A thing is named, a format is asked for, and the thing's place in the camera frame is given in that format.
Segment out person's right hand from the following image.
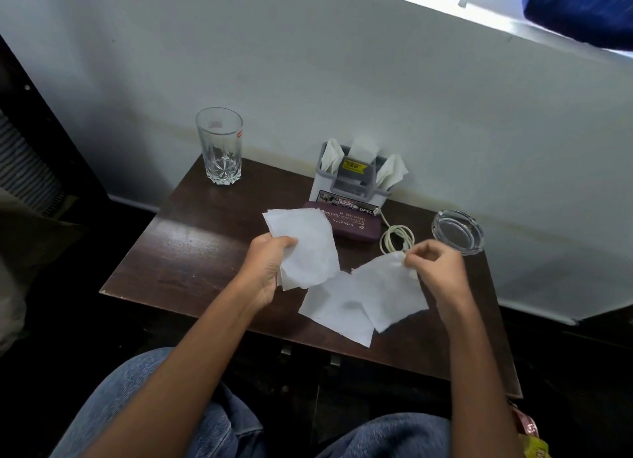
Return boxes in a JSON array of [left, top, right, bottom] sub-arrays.
[[403, 239, 477, 320]]

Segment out person's left hand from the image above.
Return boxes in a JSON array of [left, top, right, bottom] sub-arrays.
[[236, 233, 299, 310]]

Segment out white paper napkin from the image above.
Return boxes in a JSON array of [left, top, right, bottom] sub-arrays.
[[298, 270, 376, 348], [350, 251, 430, 334], [262, 208, 341, 292]]

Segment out person's right forearm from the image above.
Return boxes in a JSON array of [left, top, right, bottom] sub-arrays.
[[437, 297, 526, 458]]

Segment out person's left forearm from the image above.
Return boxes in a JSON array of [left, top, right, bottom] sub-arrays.
[[79, 284, 272, 458]]

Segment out clear glass ashtray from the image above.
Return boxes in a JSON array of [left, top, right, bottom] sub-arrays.
[[431, 209, 486, 256]]

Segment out purple case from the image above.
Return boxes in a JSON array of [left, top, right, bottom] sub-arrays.
[[302, 201, 383, 244]]

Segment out grey napkin holder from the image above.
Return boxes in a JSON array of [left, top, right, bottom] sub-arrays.
[[309, 141, 396, 216]]

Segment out folded white napkin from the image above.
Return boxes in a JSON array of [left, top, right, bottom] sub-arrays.
[[346, 138, 381, 166], [320, 138, 346, 173], [375, 154, 409, 189]]

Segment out clear drinking glass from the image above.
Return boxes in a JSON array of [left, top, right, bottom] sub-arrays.
[[195, 107, 244, 186]]

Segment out person's right leg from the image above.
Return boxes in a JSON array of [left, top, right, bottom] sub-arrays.
[[316, 412, 454, 458]]

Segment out person's leg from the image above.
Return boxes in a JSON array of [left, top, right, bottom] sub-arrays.
[[48, 347, 269, 458], [316, 412, 454, 458]]

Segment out person's left leg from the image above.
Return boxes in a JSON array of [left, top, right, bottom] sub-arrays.
[[48, 347, 269, 458]]

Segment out yellow packet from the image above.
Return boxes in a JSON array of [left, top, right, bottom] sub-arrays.
[[516, 433, 553, 458]]

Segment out beige cushion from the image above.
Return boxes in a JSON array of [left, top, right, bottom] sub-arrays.
[[0, 190, 82, 357]]

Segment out dark wooden furniture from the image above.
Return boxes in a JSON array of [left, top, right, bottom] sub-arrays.
[[0, 34, 110, 221]]

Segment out blue cloth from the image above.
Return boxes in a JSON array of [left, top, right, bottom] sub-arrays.
[[519, 0, 633, 52]]

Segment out coiled white cable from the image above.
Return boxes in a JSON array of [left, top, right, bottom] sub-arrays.
[[378, 211, 416, 256]]

